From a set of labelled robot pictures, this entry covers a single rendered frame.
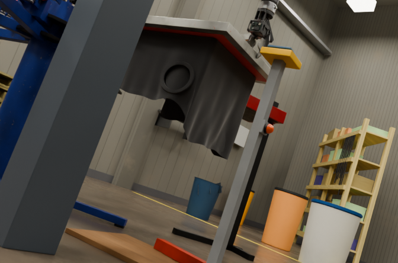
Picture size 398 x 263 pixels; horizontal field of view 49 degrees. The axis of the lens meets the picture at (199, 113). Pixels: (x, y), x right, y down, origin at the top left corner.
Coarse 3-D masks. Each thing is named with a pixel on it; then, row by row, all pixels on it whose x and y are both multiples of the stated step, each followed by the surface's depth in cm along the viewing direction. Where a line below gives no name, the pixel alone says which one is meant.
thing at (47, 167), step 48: (96, 0) 145; (144, 0) 152; (96, 48) 142; (48, 96) 143; (96, 96) 144; (48, 144) 134; (96, 144) 146; (0, 192) 141; (48, 192) 136; (0, 240) 130; (48, 240) 138
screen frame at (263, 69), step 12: (156, 24) 191; (168, 24) 187; (180, 24) 184; (192, 24) 180; (204, 24) 177; (216, 24) 174; (228, 24) 171; (228, 36) 175; (240, 36) 180; (240, 48) 183; (252, 60) 194; (264, 72) 204
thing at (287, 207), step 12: (276, 192) 572; (288, 192) 559; (276, 204) 564; (288, 204) 556; (300, 204) 559; (276, 216) 559; (288, 216) 554; (300, 216) 562; (276, 228) 554; (288, 228) 553; (264, 240) 561; (276, 240) 551; (288, 240) 553
